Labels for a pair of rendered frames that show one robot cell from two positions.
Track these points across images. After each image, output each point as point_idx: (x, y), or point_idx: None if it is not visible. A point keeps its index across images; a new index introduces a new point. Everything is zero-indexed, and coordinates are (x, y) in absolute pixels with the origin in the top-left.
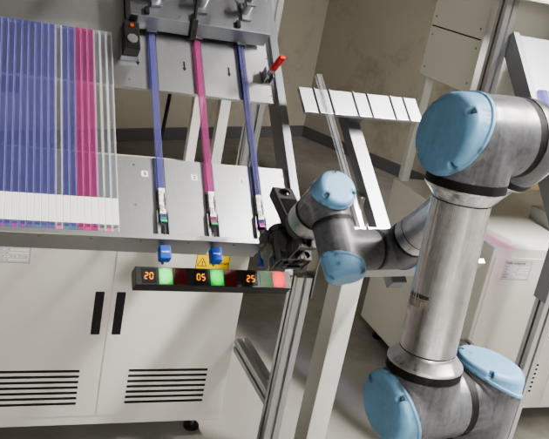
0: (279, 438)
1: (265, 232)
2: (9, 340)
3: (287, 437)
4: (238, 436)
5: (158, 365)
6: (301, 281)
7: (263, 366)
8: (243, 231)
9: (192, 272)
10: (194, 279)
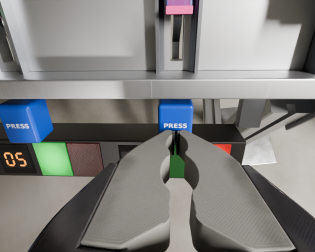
0: (233, 101)
1: None
2: (13, 56)
3: (238, 100)
4: None
5: None
6: (278, 116)
7: (217, 99)
8: (109, 26)
9: None
10: (2, 163)
